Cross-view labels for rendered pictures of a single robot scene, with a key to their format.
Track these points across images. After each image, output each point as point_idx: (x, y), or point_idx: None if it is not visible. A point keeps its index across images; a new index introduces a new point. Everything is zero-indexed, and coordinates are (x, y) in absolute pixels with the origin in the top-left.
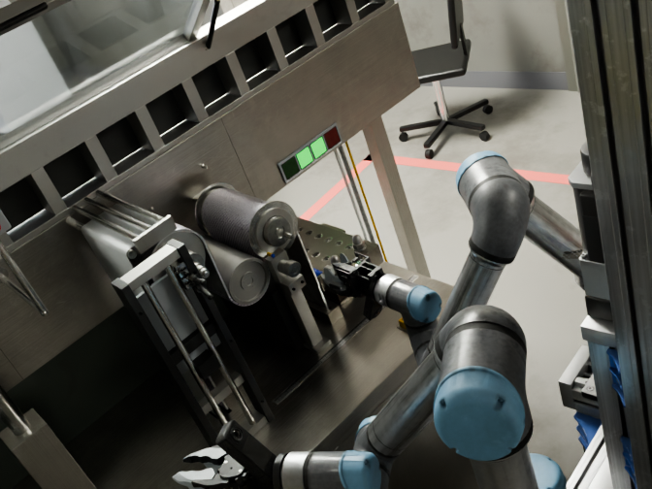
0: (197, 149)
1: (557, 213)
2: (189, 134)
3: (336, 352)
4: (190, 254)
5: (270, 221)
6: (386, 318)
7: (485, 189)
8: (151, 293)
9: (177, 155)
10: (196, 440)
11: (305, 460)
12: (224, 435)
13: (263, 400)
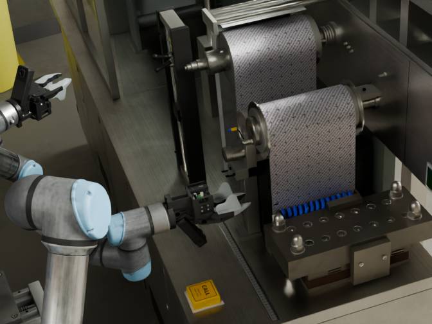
0: (387, 57)
1: (52, 289)
2: (389, 39)
3: (226, 241)
4: (206, 55)
5: (250, 117)
6: (234, 281)
7: (32, 175)
8: (166, 33)
9: (375, 41)
10: (215, 158)
11: (15, 120)
12: (19, 65)
13: (188, 175)
